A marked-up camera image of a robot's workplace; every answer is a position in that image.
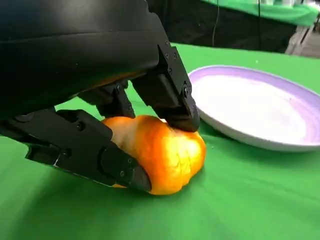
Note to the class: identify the lilac plate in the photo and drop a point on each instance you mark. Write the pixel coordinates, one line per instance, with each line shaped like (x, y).
(250, 112)

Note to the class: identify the grey metal frame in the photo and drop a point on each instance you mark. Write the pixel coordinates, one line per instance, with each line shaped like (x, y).
(303, 40)

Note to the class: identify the orange white toy bread roll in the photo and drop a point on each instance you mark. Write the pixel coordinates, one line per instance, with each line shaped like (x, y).
(175, 160)

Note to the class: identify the black drape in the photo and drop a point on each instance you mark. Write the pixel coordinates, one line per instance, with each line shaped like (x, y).
(237, 32)

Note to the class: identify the green cloth of neighbouring table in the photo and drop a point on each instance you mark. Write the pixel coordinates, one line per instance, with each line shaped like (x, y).
(287, 11)

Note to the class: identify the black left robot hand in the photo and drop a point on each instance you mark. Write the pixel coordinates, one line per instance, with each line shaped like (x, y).
(75, 62)

